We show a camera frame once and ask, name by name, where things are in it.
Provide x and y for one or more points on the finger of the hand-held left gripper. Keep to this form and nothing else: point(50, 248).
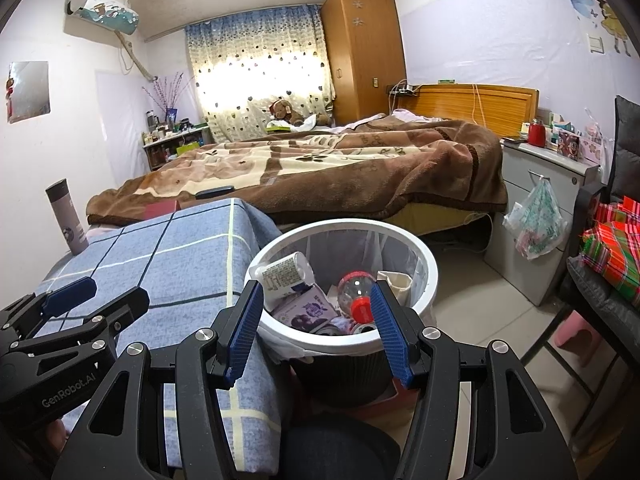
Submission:
point(115, 310)
point(70, 295)

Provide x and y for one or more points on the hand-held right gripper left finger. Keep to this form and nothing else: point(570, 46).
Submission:
point(245, 330)

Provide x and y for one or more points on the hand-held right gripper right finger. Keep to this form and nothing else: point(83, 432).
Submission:
point(387, 332)

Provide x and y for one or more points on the clear plastic bottle red label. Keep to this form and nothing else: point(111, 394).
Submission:
point(355, 287)

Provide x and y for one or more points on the white printed tub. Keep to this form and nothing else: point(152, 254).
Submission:
point(285, 275)

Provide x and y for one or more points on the white rimmed trash bin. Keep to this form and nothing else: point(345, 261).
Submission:
point(345, 224)

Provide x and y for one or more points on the person's left hand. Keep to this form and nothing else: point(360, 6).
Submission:
point(55, 435)

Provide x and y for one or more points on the grey thermos tumbler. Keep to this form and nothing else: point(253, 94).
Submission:
point(67, 220)

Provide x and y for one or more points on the olive bed base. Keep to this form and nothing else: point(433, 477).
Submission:
point(440, 217)

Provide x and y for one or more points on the black phone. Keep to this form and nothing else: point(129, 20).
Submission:
point(215, 191)

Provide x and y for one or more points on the brown printed blanket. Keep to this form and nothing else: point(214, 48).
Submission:
point(350, 170)

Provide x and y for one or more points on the cluttered white shelf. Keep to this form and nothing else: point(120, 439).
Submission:
point(170, 150)

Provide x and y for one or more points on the green printed plastic bag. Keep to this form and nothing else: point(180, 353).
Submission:
point(537, 225)

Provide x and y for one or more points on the pink plastic stool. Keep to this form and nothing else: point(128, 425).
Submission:
point(577, 335)

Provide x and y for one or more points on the grey nightstand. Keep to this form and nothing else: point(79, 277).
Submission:
point(520, 185)

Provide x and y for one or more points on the green flat box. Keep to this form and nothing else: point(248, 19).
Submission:
point(277, 128)

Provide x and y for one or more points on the red hanging ornament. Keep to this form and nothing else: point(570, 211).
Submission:
point(10, 97)

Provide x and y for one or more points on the white cloth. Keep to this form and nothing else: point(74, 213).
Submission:
point(315, 121)

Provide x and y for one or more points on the brown teddy bear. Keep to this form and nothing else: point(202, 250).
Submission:
point(285, 112)

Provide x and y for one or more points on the purple flower branches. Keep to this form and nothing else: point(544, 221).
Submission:
point(167, 95)

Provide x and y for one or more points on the red green plaid cloth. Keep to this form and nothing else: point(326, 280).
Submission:
point(615, 255)

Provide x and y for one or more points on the power strip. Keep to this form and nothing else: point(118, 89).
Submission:
point(402, 89)

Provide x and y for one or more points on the wrapped air conditioner pipe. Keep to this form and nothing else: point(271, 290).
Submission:
point(135, 57)

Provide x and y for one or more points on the red jar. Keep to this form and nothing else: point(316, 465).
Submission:
point(537, 135)

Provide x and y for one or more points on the wooden headboard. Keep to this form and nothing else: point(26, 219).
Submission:
point(500, 107)

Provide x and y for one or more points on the printed gift box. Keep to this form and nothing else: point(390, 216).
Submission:
point(569, 144)

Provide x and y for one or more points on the heart patterned curtain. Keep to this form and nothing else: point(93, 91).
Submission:
point(250, 60)

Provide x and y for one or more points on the green white boxes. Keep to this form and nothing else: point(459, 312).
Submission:
point(560, 124)

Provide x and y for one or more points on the pink floral box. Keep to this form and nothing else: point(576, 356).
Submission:
point(592, 152)

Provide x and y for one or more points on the wooden wardrobe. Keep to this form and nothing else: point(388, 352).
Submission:
point(362, 55)

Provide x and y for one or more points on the black metal chair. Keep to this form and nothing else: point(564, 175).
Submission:
point(625, 150)

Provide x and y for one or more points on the silver wall sheet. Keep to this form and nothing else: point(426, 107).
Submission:
point(32, 90)

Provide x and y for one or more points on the wall air conditioner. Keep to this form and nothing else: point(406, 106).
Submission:
point(100, 7)

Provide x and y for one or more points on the white wall switch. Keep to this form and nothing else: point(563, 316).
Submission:
point(596, 43)

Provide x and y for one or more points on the cartoon wall sticker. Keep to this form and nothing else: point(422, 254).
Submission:
point(605, 5)

